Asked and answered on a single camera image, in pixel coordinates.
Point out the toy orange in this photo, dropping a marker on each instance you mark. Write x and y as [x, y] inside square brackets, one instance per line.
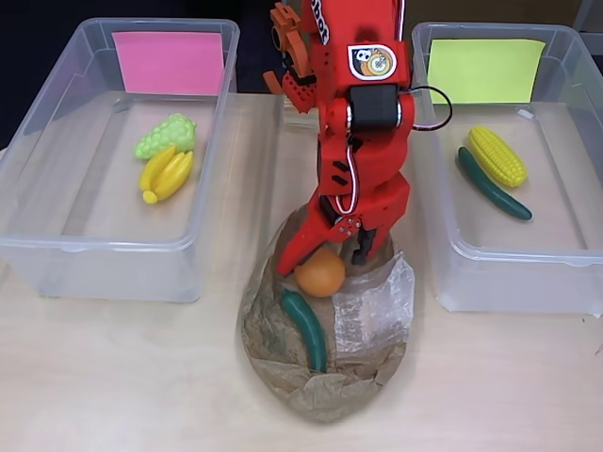
[322, 275]

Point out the red robot arm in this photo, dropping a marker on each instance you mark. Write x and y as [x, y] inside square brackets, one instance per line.
[363, 28]

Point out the yellow toy banana bunch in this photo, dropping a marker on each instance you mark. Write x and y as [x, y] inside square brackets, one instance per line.
[167, 174]

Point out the orange printed part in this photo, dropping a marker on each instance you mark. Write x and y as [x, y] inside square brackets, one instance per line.
[287, 42]

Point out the crumpled brown paper bag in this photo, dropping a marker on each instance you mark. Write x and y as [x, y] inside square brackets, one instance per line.
[325, 395]

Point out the pink sticky note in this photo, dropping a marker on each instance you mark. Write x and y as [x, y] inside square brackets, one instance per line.
[169, 63]

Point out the light green toy grapes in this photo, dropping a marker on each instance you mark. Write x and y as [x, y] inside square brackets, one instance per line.
[165, 134]

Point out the yellow toy corn cob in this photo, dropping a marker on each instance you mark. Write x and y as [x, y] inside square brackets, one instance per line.
[497, 157]

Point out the long green toy cucumber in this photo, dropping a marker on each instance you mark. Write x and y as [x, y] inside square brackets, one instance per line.
[494, 195]

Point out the short green toy pepper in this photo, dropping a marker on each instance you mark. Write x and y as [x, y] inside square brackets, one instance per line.
[311, 334]

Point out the yellow sticky note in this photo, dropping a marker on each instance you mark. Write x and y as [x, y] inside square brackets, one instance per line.
[485, 70]

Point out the clear plastic bin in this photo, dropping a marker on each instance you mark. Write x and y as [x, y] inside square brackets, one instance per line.
[518, 282]
[94, 273]

